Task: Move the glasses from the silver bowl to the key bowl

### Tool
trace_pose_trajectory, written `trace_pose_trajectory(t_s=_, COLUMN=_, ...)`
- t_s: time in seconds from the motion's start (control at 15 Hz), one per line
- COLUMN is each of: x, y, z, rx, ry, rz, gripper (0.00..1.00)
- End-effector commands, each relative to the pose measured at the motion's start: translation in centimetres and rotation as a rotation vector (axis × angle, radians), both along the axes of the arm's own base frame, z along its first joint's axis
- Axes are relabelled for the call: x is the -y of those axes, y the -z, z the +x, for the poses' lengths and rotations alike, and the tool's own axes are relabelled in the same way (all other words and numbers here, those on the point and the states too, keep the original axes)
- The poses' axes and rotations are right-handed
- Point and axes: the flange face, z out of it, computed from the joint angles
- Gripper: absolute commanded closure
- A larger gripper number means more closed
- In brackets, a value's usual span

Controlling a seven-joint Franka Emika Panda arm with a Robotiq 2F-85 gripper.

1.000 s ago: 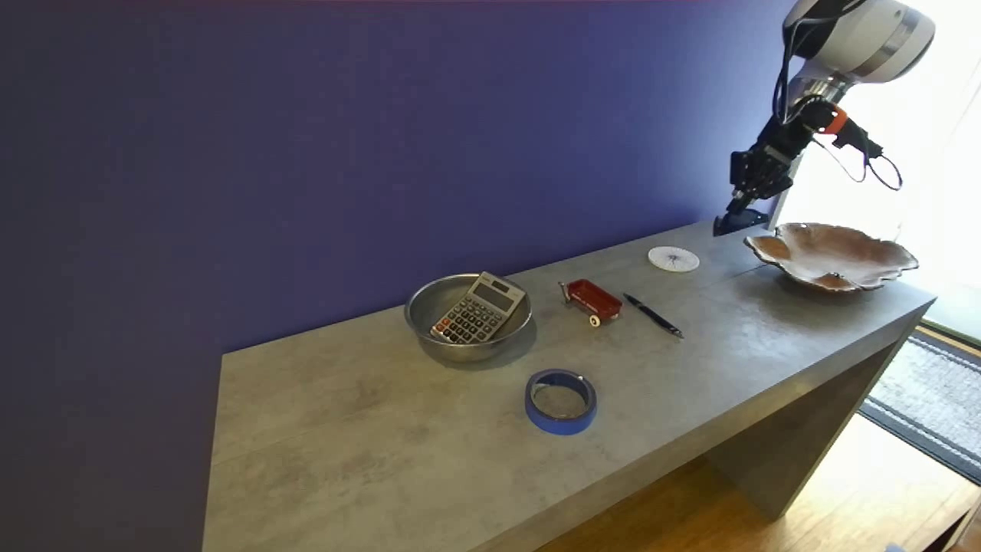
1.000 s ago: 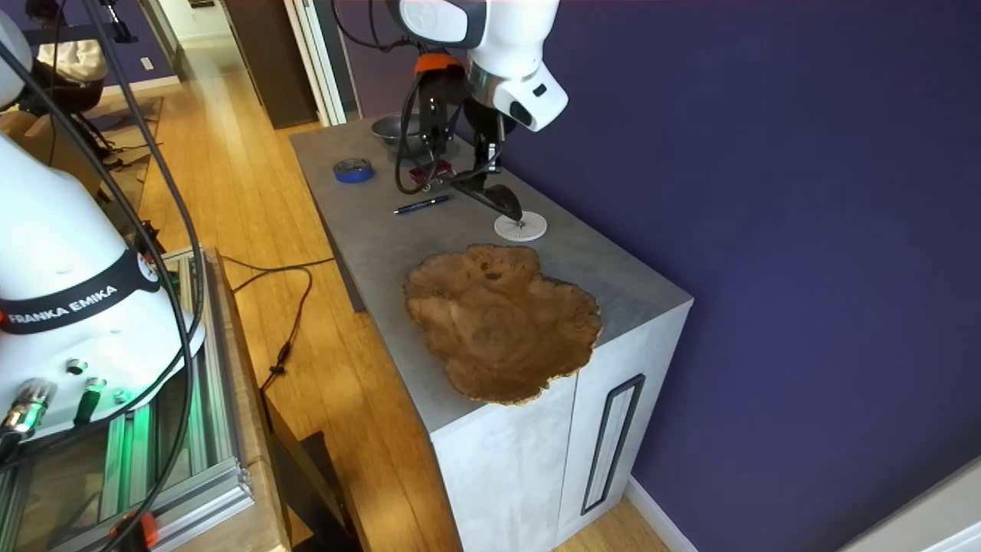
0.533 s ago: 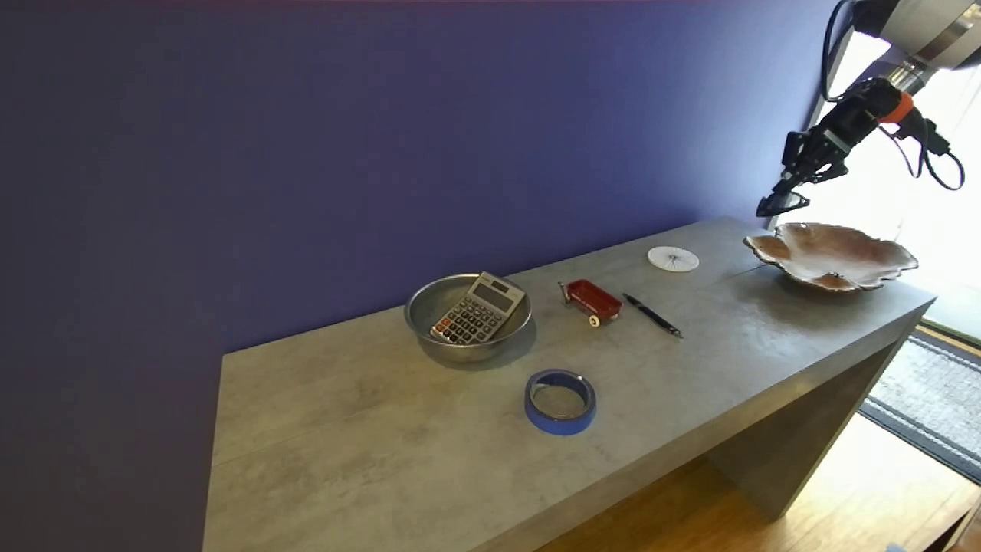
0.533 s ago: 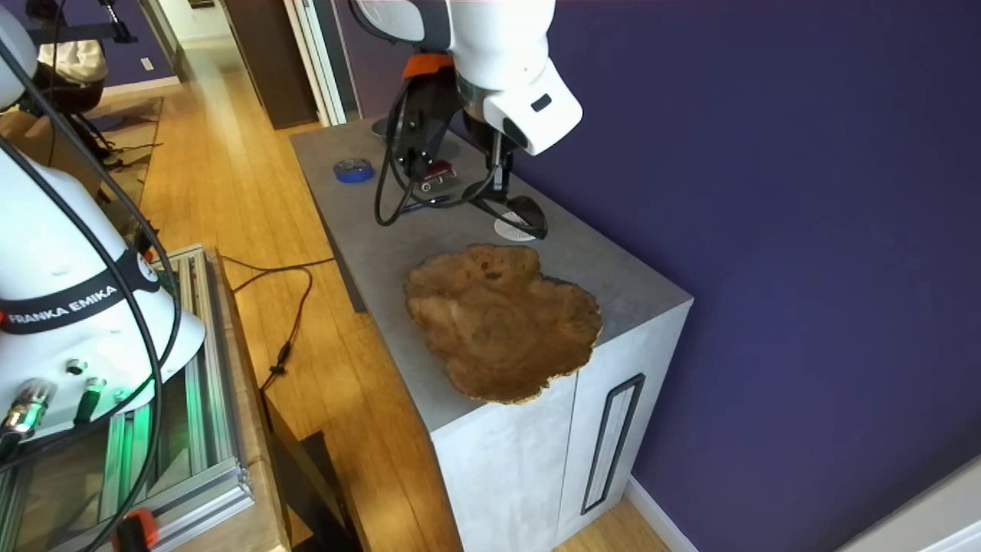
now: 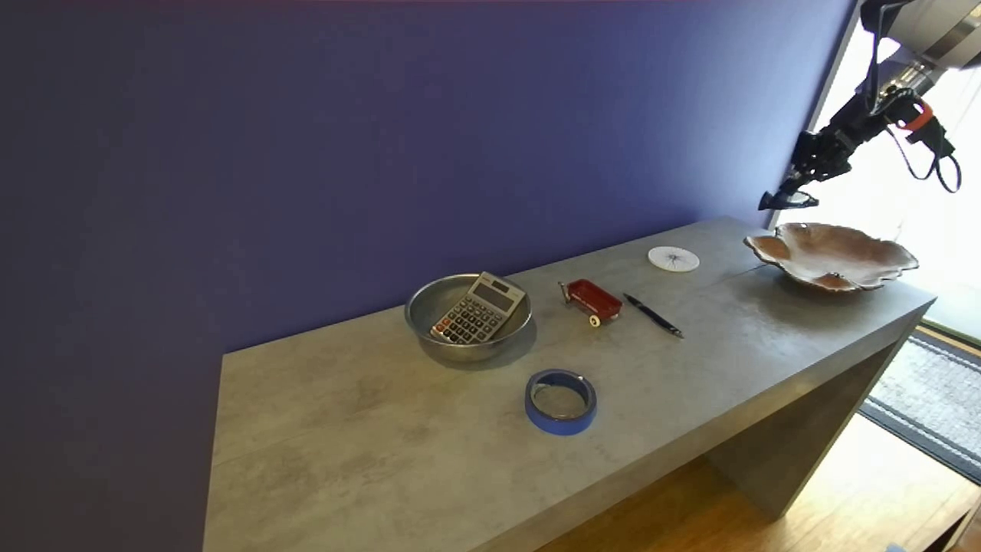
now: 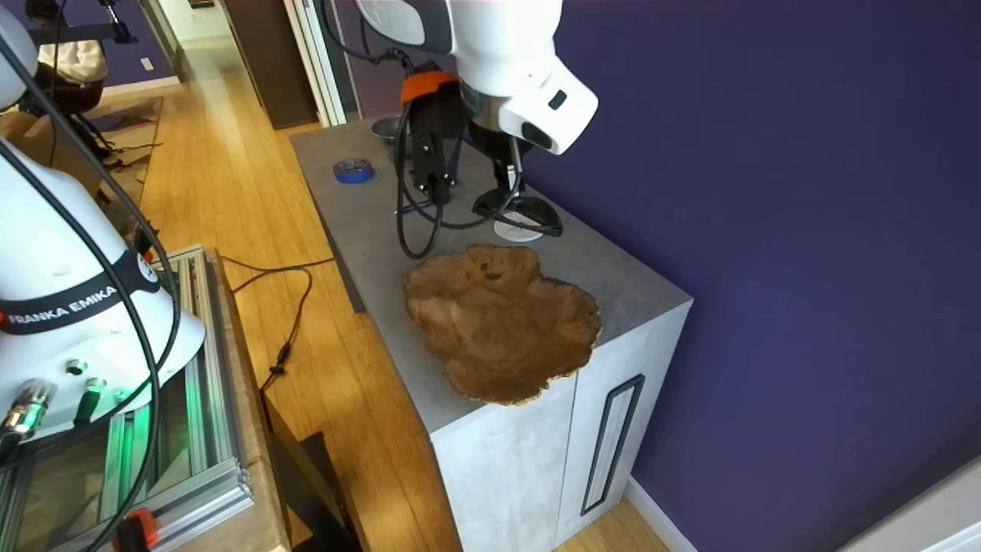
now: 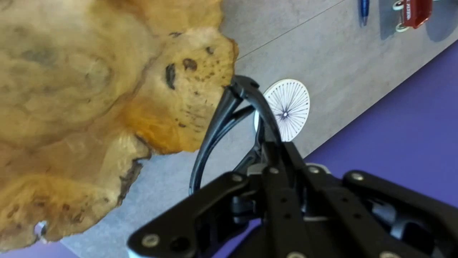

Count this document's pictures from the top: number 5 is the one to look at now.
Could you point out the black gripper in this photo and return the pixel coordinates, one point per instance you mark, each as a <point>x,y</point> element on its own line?
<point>862,119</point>

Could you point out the grey concrete table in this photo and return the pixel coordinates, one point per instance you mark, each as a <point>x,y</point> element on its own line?
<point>797,439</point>

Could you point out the black pen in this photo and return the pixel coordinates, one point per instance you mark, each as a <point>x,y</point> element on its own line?
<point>654,316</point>

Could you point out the brown wooden key bowl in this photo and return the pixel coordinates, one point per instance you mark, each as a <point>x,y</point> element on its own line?
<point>828,255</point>

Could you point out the blue masking tape roll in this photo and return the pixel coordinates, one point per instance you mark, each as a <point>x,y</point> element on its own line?
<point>560,423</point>

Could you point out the grey Casio calculator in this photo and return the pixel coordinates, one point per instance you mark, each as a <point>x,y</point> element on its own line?
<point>478,307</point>

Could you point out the dark floor mat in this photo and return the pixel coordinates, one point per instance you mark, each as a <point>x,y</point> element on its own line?
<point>935,393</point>

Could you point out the white round coaster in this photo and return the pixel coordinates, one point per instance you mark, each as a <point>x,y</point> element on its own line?
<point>672,258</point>

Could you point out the red toy wagon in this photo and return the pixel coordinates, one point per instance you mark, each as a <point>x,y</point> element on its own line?
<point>594,296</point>

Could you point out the grey window frame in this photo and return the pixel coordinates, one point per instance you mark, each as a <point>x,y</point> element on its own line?
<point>808,123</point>

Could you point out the silver metal bowl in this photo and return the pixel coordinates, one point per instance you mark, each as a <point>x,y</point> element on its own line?
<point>466,355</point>

